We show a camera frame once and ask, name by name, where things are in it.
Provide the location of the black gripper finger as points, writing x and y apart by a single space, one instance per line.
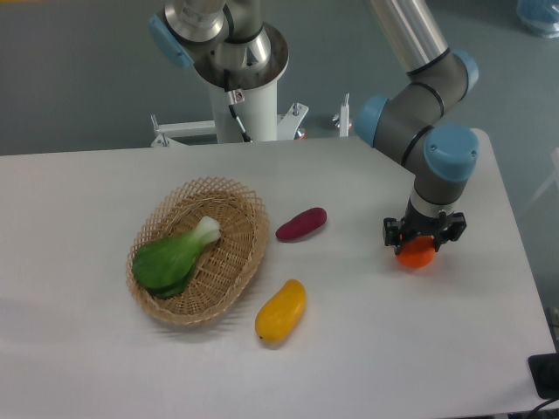
392 234
448 228

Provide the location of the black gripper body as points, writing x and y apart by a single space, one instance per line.
416 224

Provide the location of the orange fruit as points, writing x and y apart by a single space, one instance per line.
418 253

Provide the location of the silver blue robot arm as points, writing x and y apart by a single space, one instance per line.
241 58

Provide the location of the purple sweet potato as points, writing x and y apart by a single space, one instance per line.
302 225

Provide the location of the yellow mango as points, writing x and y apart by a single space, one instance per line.
278 317

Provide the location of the black device at table edge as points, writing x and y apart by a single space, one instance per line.
544 371

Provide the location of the woven wicker basket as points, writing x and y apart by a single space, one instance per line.
225 267

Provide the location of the blue object top right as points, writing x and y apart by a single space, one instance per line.
539 16

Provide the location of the green bok choy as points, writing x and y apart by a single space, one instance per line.
164 267

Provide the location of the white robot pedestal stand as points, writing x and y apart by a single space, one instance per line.
237 116

